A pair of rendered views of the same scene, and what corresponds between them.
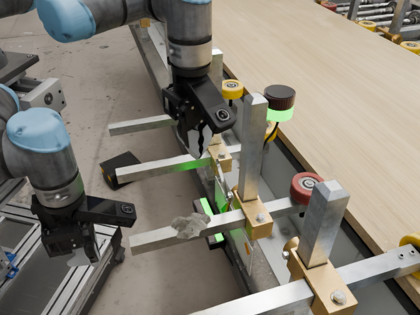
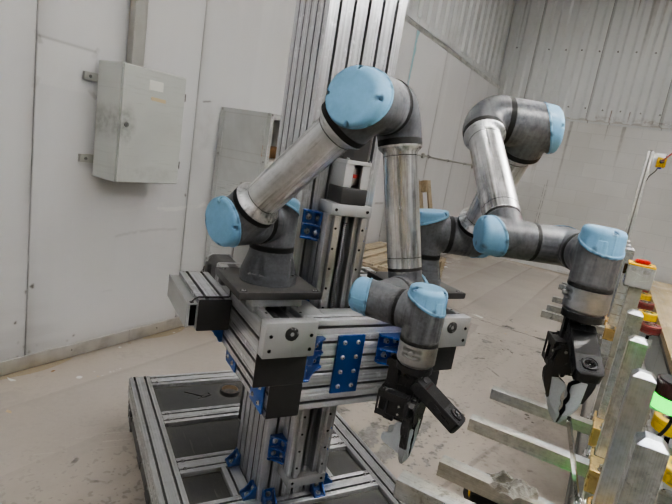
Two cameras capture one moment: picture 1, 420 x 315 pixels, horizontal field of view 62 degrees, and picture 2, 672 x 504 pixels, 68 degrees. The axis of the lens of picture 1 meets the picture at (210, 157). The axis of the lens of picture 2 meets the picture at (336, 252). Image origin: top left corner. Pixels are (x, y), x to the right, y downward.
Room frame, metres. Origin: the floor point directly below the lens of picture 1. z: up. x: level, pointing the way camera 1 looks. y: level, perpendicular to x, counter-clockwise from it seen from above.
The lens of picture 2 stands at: (-0.35, -0.28, 1.41)
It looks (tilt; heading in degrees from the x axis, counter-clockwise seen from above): 12 degrees down; 46
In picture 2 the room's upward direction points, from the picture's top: 9 degrees clockwise
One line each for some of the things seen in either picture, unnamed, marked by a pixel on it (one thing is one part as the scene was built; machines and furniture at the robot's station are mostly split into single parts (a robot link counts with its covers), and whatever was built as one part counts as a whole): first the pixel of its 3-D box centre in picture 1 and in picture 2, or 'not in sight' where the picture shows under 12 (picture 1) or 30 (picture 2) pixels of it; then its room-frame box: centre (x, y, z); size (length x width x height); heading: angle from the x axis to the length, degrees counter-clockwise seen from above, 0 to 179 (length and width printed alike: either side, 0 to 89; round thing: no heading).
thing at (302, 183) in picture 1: (305, 199); not in sight; (0.58, -0.23, 0.85); 0.08 x 0.08 x 0.11
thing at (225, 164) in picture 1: (215, 152); (600, 469); (0.79, -0.02, 0.83); 0.14 x 0.06 x 0.05; 18
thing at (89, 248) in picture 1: (89, 245); (407, 426); (0.41, 0.23, 0.91); 0.05 x 0.02 x 0.09; 18
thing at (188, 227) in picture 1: (191, 222); (513, 483); (0.49, 0.04, 0.87); 0.09 x 0.07 x 0.02; 108
